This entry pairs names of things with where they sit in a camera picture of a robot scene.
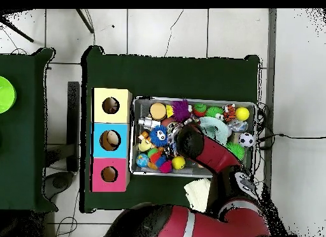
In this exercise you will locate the purple spiky ball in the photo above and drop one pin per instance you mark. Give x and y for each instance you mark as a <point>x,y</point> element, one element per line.
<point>181,110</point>

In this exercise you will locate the mint green knit cloth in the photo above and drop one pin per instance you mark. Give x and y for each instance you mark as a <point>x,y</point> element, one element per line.
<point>215,127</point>

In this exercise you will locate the cream knit cloth roll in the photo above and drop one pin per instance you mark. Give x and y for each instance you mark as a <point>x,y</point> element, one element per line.
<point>197,193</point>

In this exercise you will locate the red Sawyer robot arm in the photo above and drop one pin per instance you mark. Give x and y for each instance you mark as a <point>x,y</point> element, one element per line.
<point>214,160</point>

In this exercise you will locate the clear mesh bin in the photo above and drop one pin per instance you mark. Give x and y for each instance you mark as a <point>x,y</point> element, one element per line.
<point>141,108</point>

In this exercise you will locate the wooden three-hole box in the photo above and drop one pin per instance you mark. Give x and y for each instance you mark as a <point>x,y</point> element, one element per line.
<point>122,140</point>

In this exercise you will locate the blue fuzzy monster toy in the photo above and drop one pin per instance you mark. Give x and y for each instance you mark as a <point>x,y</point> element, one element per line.
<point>159,136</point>

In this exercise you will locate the yellow cheese wedge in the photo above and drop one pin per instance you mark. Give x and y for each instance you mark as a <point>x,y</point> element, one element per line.
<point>169,110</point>

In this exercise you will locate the yellow ball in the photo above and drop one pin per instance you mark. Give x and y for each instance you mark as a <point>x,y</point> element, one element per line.
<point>178,163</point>

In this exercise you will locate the dark green tablecloth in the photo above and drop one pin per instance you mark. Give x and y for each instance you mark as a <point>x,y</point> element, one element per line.
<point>153,74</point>

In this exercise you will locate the orange tiger plush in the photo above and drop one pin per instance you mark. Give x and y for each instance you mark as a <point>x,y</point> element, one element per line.
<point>229,112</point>

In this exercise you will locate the green spiky ball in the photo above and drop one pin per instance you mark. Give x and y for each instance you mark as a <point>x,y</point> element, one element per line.
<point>236,150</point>

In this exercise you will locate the black and white soccer ball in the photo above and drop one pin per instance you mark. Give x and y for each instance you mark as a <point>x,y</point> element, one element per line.
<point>246,140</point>

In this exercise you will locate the black upright bar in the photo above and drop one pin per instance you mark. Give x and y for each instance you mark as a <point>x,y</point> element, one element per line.
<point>73,120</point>

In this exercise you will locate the black tripod leg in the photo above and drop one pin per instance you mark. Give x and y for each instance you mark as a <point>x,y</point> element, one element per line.
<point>85,21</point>
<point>18,30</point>

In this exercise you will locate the green covered side table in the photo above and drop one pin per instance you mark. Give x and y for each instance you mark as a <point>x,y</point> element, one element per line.
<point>25,145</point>

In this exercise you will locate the lime green round object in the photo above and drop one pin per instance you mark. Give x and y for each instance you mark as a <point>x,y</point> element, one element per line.
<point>4,94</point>

